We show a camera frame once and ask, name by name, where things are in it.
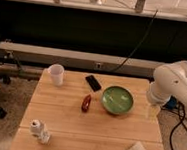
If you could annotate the pale yellow end tool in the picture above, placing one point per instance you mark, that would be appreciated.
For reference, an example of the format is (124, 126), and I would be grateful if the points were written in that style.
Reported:
(153, 111)

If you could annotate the small white plastic bottle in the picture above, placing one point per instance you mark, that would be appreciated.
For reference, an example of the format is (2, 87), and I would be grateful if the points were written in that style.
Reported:
(39, 131)

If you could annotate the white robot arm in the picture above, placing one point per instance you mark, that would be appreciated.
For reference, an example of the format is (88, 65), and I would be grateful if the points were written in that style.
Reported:
(170, 80)

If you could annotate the blue object on floor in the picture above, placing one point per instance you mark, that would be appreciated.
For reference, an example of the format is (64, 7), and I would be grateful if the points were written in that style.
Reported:
(171, 104)

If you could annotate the green ceramic bowl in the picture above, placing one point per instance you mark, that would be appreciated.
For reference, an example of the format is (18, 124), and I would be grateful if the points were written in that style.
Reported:
(117, 100)

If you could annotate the black smartphone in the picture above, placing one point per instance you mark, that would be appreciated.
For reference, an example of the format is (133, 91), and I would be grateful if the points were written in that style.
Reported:
(92, 81)

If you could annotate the red chili pepper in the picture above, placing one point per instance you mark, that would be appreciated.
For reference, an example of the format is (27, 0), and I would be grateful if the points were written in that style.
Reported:
(86, 103)

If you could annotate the white paper cup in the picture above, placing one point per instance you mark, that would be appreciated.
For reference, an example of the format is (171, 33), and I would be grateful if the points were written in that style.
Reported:
(57, 74)

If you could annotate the grey wall rail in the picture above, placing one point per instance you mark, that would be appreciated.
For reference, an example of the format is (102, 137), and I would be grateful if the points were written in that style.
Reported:
(79, 60)

